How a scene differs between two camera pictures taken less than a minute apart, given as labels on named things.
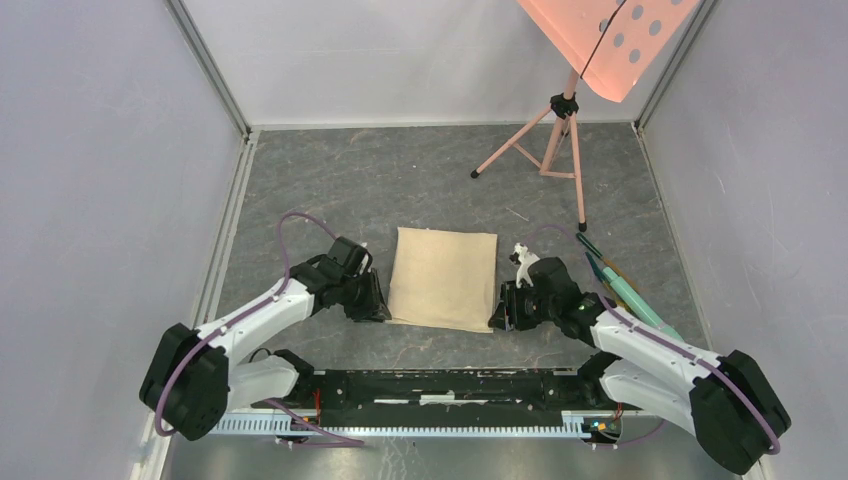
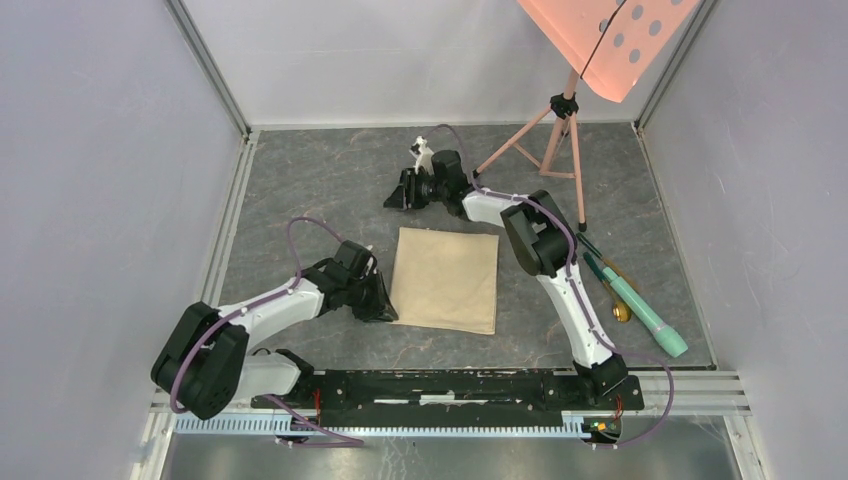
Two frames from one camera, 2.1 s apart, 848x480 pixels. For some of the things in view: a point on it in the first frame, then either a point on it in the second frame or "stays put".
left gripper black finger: [367, 302] stays put
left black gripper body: [348, 283] stays put
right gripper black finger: [503, 316] -> [404, 195]
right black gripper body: [531, 309] -> [428, 189]
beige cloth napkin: [444, 279] stays put
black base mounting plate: [442, 394] stays put
